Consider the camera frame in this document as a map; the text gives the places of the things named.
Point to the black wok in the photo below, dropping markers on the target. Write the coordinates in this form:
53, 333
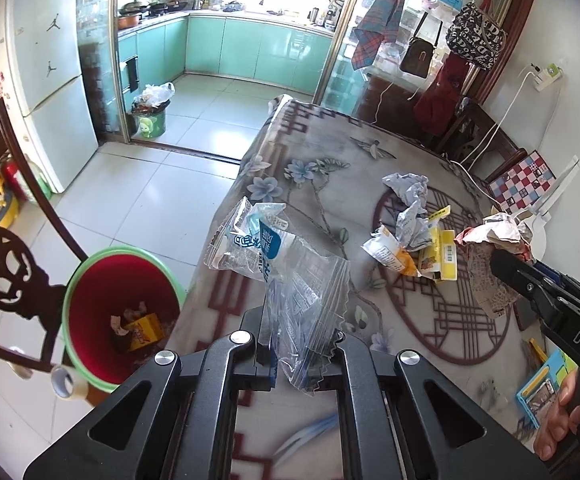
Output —
134, 7

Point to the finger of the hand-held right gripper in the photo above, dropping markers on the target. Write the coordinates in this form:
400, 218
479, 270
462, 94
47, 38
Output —
577, 290
525, 285

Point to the clear tape roll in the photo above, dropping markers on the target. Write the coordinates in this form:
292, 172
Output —
77, 390

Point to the red bin with green rim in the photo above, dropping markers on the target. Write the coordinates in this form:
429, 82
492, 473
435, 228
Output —
100, 300

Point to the checkered board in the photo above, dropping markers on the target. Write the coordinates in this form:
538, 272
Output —
522, 182

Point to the white wall outlet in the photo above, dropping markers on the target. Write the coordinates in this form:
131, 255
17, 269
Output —
550, 72

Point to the clear zip bag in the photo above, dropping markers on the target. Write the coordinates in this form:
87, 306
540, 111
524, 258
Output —
305, 310

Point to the steel kettle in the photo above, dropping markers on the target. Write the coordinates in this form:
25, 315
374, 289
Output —
197, 3

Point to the person's right hand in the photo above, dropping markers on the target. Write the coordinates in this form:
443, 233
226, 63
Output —
557, 420

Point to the red white wrapper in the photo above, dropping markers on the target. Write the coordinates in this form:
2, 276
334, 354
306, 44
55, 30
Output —
119, 324

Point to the brown handbag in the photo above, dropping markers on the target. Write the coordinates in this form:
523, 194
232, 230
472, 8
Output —
417, 57

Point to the printed paper wrapper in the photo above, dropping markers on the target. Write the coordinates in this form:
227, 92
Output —
475, 260

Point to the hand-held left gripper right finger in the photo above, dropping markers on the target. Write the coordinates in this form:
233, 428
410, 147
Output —
355, 365

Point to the plaid shirt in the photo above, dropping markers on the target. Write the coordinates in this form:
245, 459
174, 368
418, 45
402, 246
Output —
377, 20

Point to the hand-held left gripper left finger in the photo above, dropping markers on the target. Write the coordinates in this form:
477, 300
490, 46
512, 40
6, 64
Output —
257, 360

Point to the green trash can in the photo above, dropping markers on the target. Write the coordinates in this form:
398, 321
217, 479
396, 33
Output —
150, 125

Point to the yellow juice carton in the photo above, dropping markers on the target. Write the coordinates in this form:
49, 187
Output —
145, 332

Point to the crumpled silver wrapper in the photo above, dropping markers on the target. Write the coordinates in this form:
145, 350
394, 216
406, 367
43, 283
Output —
410, 190

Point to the black phone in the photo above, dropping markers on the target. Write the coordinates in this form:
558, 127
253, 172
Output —
525, 312

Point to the white orange crushed carton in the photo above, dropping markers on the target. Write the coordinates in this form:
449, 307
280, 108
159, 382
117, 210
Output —
387, 252

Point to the dark carved wooden chair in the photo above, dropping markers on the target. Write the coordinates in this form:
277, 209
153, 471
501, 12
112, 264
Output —
30, 290

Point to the red fire extinguisher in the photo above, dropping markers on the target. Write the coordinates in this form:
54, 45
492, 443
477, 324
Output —
12, 172

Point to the black white lettered tote bag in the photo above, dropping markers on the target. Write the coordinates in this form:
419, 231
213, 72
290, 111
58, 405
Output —
475, 35

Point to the dark red garment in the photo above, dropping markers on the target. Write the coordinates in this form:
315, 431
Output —
440, 95

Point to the teal kitchen base cabinets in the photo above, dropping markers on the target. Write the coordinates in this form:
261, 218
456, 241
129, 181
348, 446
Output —
240, 45

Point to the white refrigerator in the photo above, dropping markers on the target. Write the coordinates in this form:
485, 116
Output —
50, 125

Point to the white round fan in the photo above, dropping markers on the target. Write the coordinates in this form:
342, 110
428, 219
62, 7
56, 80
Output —
555, 186

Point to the yellow box with white flap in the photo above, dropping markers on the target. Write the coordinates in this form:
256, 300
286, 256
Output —
445, 255

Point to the orange cooking pot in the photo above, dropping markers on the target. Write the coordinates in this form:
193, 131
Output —
129, 22

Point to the white plastic bag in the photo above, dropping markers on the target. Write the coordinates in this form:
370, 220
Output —
157, 92

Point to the black frying pan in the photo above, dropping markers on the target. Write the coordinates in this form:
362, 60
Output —
167, 6

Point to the white label wrapper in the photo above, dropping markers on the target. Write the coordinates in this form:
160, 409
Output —
250, 242

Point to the black kitchen appliance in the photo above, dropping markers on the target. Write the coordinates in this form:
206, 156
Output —
334, 2

